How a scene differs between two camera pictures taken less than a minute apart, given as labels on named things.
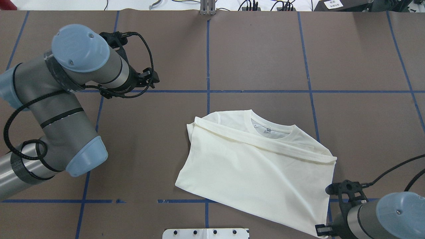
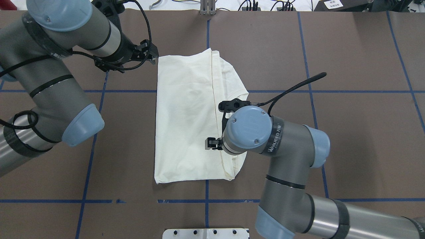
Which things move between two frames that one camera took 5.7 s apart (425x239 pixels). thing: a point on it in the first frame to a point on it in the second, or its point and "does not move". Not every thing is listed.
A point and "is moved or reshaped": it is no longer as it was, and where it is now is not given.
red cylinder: x=7 y=5 does not move
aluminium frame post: x=207 y=7 does not move
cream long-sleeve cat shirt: x=277 y=171 is moved or reshaped
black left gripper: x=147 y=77 to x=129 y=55
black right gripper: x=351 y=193 to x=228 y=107
